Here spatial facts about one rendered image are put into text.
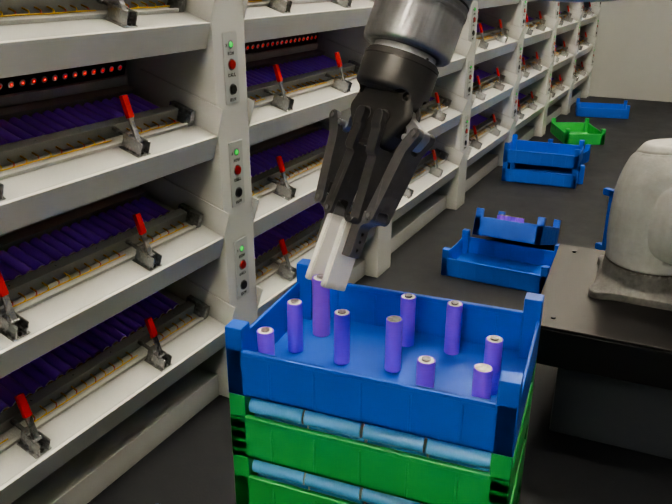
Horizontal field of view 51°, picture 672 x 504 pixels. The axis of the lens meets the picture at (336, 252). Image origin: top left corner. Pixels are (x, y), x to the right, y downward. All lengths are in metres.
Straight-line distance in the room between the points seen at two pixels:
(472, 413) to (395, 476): 0.12
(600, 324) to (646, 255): 0.15
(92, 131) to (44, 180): 0.15
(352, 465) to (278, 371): 0.12
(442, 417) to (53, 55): 0.67
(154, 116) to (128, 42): 0.18
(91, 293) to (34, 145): 0.23
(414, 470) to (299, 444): 0.13
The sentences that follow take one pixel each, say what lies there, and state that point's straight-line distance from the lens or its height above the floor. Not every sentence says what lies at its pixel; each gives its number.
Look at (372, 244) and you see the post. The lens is 1.99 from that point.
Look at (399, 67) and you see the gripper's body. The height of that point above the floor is 0.74.
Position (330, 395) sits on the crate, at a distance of 0.71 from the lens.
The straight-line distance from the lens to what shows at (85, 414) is 1.19.
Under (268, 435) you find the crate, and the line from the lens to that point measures 0.78.
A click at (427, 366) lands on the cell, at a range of 0.69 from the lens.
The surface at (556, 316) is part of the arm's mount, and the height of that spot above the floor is 0.27.
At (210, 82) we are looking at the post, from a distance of 1.26.
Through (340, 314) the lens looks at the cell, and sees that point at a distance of 0.78.
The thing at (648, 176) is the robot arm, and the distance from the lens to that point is 1.28.
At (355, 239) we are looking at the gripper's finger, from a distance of 0.67.
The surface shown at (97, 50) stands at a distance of 1.06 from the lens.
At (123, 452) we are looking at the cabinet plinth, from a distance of 1.32.
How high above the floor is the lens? 0.82
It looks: 22 degrees down
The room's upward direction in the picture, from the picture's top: straight up
